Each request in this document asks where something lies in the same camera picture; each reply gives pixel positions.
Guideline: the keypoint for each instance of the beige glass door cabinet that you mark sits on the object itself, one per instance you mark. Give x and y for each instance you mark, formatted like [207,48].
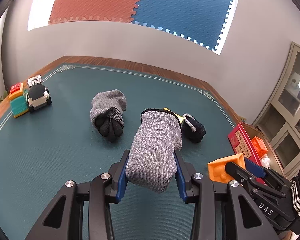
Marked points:
[279,120]

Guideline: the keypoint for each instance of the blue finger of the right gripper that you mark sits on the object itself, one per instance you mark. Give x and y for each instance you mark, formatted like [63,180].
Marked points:
[261,173]
[249,180]

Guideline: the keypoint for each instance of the green table mat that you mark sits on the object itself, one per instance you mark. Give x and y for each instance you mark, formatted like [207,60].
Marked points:
[40,151]

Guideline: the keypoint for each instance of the red foam wall mat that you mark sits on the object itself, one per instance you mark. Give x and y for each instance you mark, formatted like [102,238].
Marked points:
[93,10]

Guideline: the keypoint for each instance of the pink tin box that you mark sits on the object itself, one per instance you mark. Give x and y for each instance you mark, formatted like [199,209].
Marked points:
[249,141]

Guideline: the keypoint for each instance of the black knitted sock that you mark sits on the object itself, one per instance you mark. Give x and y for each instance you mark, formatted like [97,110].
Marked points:
[192,129]

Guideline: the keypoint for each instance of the teal orange toy block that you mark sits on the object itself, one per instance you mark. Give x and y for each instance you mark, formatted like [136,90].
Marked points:
[17,100]

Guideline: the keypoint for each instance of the white black toy truck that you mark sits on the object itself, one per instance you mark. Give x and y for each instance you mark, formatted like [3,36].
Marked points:
[37,95]

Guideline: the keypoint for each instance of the dark grey sock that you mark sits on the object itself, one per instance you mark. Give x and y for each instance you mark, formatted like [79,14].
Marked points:
[106,114]

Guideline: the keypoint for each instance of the blue foam wall mat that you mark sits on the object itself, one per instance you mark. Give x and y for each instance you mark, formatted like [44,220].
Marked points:
[199,21]

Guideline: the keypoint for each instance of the yellow medicine box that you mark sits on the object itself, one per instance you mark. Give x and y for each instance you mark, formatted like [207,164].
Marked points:
[179,117]

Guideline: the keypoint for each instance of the person's gloved right hand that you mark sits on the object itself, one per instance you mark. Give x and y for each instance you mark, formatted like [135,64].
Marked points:
[295,189]

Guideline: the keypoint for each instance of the white fluffy ball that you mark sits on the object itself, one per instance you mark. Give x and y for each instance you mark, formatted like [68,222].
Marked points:
[265,161]

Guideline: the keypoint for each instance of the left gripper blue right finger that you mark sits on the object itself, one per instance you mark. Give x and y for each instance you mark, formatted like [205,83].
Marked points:
[240,216]

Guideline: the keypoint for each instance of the red-orange number cube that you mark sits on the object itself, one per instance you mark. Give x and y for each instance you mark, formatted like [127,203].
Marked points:
[259,146]

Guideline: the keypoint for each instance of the yellow-orange toy cube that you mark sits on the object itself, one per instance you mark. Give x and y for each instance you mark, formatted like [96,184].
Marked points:
[217,171]

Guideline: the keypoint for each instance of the light grey knit glove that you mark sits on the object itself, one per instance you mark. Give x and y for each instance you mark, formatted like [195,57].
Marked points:
[151,162]

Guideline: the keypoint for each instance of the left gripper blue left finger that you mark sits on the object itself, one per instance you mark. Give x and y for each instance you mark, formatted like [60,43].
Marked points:
[63,216]

